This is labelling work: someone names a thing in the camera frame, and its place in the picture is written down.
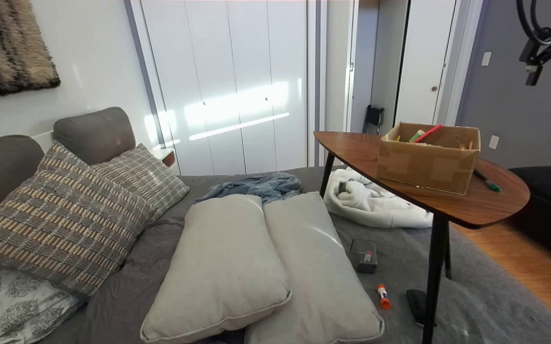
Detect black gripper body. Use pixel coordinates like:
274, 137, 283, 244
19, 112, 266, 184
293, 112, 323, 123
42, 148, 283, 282
519, 39, 551, 70

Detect dark green pen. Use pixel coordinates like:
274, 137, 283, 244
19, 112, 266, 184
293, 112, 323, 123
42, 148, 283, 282
473, 167, 503, 194

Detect red pen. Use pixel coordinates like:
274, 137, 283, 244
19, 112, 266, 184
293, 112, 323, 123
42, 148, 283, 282
415, 123, 446, 144

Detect cardboard box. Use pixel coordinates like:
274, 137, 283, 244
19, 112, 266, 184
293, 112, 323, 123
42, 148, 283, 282
377, 121, 484, 200

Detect dark grey small box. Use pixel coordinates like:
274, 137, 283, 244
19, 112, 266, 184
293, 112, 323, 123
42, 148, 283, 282
350, 240, 381, 276

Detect white room door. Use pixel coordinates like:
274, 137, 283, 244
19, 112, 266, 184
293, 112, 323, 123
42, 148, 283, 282
394, 0, 461, 129

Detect wooden side table black legs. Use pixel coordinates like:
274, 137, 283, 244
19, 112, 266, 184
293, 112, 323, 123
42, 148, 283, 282
312, 131, 532, 344

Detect small black bag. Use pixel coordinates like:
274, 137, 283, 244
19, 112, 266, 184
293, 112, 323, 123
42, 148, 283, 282
364, 104, 387, 135

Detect white folded duvet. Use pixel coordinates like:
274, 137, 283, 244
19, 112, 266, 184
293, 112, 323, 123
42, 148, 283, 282
323, 167, 434, 232

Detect grey rug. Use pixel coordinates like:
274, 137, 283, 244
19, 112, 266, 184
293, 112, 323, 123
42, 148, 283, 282
331, 219, 551, 344

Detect white glue stick orange cap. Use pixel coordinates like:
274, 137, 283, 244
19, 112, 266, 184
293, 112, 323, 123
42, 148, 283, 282
375, 284, 394, 314

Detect large light grey pillow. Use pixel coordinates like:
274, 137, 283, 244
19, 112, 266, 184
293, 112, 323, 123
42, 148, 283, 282
138, 194, 295, 344
243, 190, 387, 344

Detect blue throw blanket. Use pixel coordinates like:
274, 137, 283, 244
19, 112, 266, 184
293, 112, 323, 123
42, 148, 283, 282
199, 171, 304, 203

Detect white closet doors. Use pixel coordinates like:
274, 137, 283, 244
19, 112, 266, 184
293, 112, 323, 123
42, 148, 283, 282
124, 0, 322, 179

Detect small white nightstand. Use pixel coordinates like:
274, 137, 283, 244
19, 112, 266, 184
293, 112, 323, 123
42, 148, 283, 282
151, 146, 180, 173

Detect small plaid grey pillow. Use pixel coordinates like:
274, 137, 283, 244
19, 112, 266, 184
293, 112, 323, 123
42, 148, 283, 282
92, 144, 191, 225

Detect grey sofa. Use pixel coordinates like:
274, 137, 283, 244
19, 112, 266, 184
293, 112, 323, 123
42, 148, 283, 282
38, 167, 379, 344

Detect large plaid grey pillow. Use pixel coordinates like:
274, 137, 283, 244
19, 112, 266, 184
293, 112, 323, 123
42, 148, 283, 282
0, 142, 157, 301

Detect grey white floral pillow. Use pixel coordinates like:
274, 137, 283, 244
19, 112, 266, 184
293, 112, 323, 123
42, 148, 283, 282
0, 267, 84, 344

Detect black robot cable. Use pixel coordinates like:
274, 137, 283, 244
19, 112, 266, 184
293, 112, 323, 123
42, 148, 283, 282
515, 0, 551, 49

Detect shaggy brown wall hanging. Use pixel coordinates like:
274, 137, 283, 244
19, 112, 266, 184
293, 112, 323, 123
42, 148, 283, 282
0, 0, 63, 100

